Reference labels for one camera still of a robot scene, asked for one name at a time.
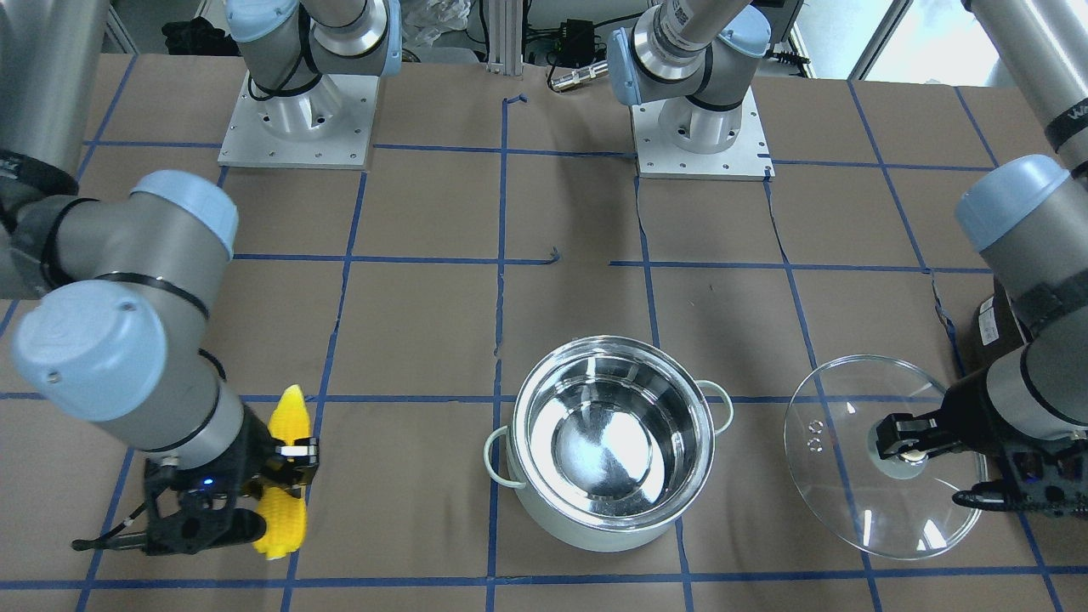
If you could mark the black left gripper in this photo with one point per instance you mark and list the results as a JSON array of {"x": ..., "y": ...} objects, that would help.
[{"x": 969, "y": 414}]

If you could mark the yellow corn cob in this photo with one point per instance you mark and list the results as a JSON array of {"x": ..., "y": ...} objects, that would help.
[{"x": 285, "y": 514}]

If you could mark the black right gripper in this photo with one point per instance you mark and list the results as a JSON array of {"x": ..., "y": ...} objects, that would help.
[{"x": 252, "y": 453}]

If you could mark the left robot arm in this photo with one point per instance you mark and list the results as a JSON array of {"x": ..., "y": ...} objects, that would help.
[{"x": 1028, "y": 221}]

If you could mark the aluminium frame post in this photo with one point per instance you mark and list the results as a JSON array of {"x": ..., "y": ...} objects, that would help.
[{"x": 504, "y": 25}]

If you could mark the silver metal connector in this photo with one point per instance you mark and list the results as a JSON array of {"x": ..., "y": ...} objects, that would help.
[{"x": 578, "y": 77}]

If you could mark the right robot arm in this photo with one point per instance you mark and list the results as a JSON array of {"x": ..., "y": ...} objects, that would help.
[{"x": 124, "y": 290}]

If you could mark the black power adapter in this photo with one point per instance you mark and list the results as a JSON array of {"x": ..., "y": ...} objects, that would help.
[{"x": 575, "y": 37}]

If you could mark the white electric cooking pot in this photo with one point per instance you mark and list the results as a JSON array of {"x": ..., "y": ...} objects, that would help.
[{"x": 610, "y": 442}]

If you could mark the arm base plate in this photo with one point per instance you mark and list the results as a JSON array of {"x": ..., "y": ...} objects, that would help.
[
  {"x": 328, "y": 127},
  {"x": 677, "y": 140}
]

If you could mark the glass pot lid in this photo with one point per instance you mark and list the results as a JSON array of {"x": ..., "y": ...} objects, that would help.
[{"x": 898, "y": 505}]

